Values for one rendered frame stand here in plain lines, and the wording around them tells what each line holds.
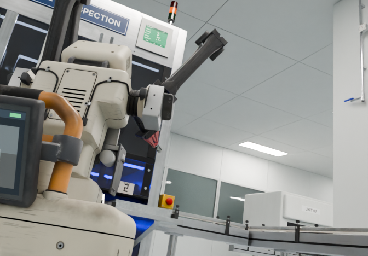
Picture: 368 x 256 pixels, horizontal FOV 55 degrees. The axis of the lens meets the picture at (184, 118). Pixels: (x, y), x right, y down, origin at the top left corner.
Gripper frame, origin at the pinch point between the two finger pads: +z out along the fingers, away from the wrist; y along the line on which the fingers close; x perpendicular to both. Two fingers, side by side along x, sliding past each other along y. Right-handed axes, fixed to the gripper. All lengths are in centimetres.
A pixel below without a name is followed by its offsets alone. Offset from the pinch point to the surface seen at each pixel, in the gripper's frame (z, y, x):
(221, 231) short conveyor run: 86, -16, -12
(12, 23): -68, 6, -76
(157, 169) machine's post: 30.2, -5.5, -27.2
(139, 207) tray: 14.1, 23.5, 8.1
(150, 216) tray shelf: 18.1, 23.1, 13.1
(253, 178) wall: 444, -318, -353
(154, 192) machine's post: 37.3, 4.4, -23.1
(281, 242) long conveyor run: 89, -30, 22
